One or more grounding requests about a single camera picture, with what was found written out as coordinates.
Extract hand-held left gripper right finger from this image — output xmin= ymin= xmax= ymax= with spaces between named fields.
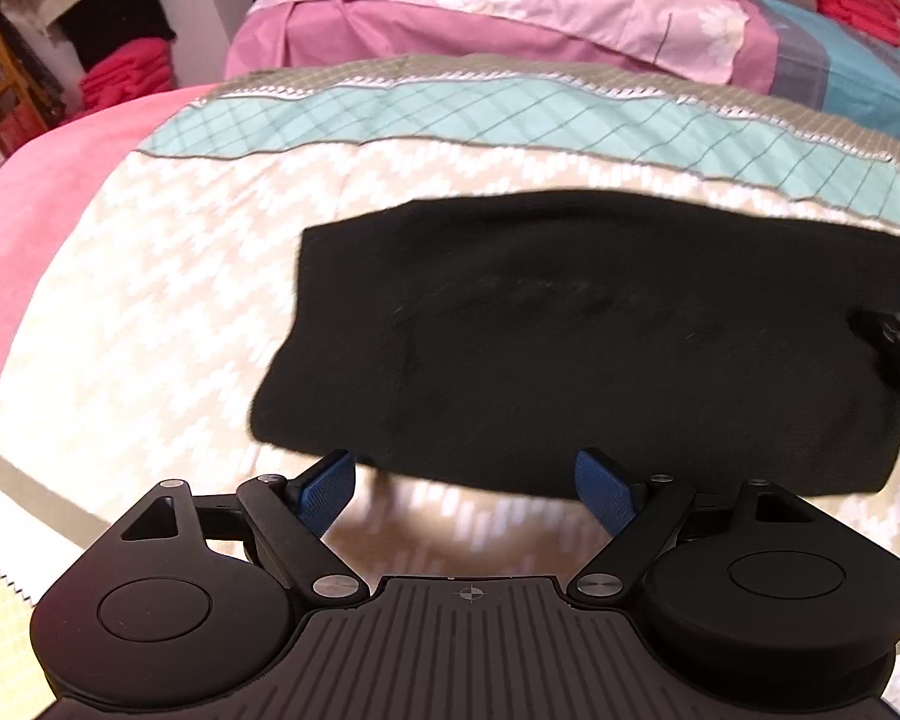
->
xmin=568 ymin=447 xmax=822 ymax=605

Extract patterned beige teal bedsheet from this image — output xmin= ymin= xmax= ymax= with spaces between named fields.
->
xmin=0 ymin=52 xmax=900 ymax=720

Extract black pants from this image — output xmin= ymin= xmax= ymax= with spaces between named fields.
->
xmin=250 ymin=190 xmax=900 ymax=500

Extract pink blanket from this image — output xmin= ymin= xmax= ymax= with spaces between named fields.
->
xmin=0 ymin=82 xmax=218 ymax=443

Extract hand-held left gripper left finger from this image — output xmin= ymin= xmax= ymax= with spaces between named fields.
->
xmin=120 ymin=448 xmax=368 ymax=602

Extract pink floral quilt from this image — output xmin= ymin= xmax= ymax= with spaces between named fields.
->
xmin=225 ymin=0 xmax=777 ymax=95

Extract stack of red clothes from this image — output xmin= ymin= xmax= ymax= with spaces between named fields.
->
xmin=79 ymin=43 xmax=179 ymax=113

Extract wooden chair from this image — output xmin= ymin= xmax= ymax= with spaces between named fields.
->
xmin=0 ymin=19 xmax=50 ymax=158

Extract blue grey striped quilt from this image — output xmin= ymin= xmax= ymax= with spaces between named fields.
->
xmin=750 ymin=0 xmax=900 ymax=147

